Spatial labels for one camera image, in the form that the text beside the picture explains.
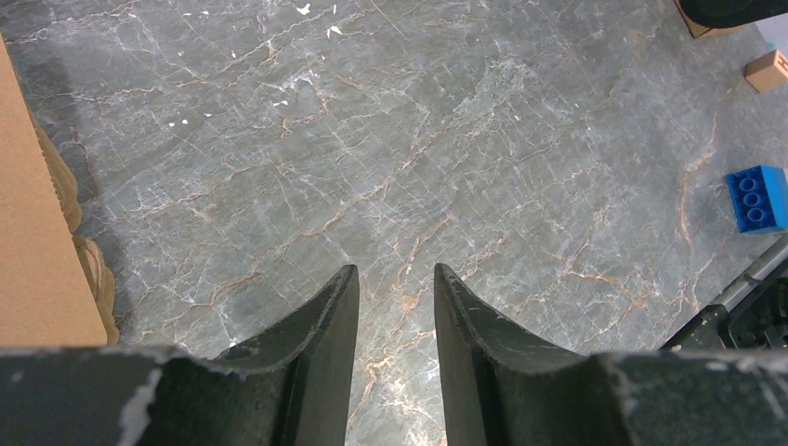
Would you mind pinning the wooden letter H block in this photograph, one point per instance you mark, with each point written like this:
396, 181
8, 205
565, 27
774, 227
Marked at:
767, 72

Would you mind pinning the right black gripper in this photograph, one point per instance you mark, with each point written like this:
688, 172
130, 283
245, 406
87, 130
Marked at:
723, 14

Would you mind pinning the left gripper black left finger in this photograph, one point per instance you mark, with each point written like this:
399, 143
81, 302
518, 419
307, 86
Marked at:
288, 385

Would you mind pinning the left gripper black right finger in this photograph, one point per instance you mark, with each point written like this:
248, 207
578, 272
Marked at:
503, 385

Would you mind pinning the stack of cardboard blanks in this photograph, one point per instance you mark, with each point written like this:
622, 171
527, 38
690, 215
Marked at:
56, 289

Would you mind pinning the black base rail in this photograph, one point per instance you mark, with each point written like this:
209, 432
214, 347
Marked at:
751, 313

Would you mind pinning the brown cardboard box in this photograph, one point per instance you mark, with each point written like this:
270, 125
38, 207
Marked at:
698, 31

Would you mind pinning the blue block near base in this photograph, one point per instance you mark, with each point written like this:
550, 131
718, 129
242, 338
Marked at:
758, 196

